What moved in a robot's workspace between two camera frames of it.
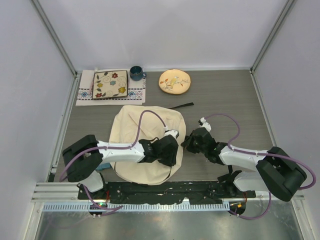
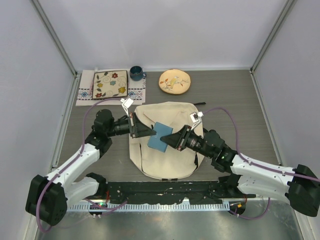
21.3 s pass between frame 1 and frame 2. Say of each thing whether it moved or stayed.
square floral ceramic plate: stayed
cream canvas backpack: moved
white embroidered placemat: stayed
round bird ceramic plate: stayed
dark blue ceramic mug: stayed
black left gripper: moved
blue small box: moved
